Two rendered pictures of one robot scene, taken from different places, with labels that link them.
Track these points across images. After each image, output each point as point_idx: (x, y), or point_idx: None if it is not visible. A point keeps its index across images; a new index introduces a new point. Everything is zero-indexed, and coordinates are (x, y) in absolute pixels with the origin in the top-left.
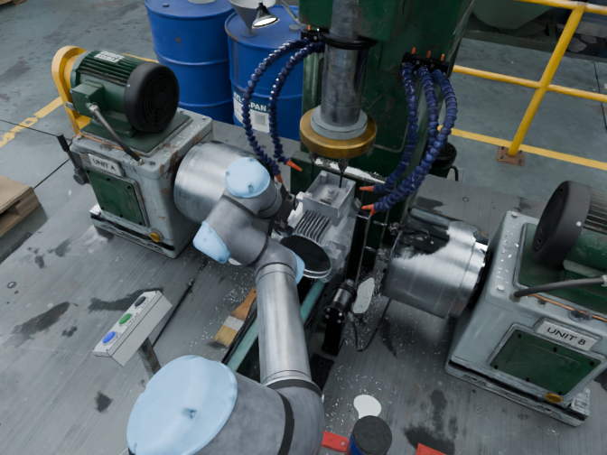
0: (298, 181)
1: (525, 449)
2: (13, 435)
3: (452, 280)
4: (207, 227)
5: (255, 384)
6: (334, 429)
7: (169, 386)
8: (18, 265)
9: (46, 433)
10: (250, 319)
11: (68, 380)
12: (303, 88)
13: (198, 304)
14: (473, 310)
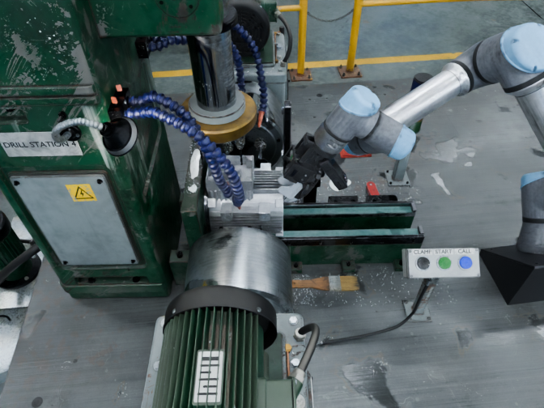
0: (201, 223)
1: (310, 121)
2: (540, 385)
3: (275, 98)
4: (404, 129)
5: (490, 41)
6: (363, 194)
7: (532, 44)
8: None
9: (515, 360)
10: (346, 236)
11: (476, 380)
12: (129, 175)
13: (335, 323)
14: None
